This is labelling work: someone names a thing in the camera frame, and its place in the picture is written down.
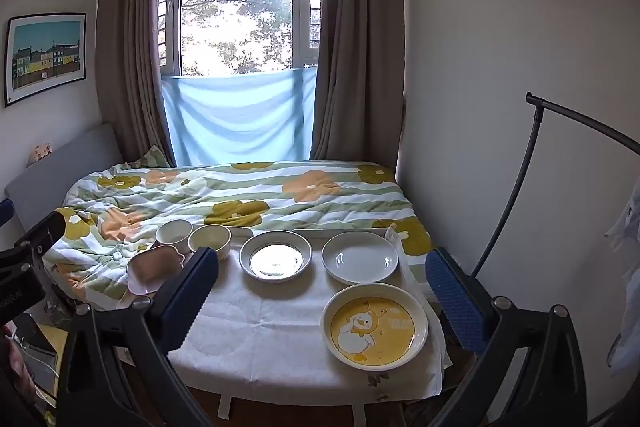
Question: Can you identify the window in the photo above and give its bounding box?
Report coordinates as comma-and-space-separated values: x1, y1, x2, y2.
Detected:
159, 0, 325, 78

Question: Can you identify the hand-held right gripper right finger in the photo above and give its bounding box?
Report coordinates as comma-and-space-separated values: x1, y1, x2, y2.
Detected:
425, 247, 588, 427

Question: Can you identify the brown curtain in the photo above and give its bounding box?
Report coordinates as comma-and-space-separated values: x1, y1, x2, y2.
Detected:
309, 0, 407, 175
95, 0, 176, 168

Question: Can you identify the black clothes rack pole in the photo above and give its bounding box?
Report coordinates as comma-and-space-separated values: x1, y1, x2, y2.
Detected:
470, 92, 640, 278

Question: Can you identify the green pillow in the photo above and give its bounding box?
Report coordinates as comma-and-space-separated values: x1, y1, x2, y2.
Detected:
131, 145, 173, 168

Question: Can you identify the pink scalloped bowl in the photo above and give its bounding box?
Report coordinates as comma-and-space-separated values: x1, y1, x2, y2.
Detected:
125, 244, 186, 297

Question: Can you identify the framed houses picture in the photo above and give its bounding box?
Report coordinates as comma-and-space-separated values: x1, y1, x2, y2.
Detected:
4, 13, 88, 108

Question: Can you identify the grey padded headboard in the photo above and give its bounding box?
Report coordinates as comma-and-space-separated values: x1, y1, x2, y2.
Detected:
4, 123, 126, 233

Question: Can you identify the light blue cloth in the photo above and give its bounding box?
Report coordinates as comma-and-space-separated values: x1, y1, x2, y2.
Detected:
161, 66, 318, 168

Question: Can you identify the plain white plate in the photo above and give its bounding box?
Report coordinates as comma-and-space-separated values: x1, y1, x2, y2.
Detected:
321, 232, 400, 285

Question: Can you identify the cream printed bowl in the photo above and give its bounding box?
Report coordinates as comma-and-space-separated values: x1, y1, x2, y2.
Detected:
187, 224, 233, 260

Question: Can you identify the white patterned tablecloth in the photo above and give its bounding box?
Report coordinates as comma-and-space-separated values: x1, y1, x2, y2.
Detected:
165, 227, 453, 400

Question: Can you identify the small white cup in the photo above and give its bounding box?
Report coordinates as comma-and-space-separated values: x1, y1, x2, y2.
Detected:
155, 219, 194, 255

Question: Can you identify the grey-rimmed white plate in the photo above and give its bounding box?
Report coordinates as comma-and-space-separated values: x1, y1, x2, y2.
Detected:
239, 230, 313, 283

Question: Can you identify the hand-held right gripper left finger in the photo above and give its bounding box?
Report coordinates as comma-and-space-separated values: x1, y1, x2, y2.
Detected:
59, 246, 221, 427

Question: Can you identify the floral striped blanket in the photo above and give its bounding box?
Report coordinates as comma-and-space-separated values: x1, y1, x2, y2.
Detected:
42, 159, 436, 313

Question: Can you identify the white hanging garment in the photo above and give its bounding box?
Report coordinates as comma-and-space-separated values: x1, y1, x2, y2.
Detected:
604, 179, 640, 375

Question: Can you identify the white table frame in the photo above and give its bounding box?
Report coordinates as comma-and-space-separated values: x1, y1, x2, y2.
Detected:
217, 393, 368, 427

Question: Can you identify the yellow duck plate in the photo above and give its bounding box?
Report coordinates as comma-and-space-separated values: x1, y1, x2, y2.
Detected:
321, 283, 429, 367

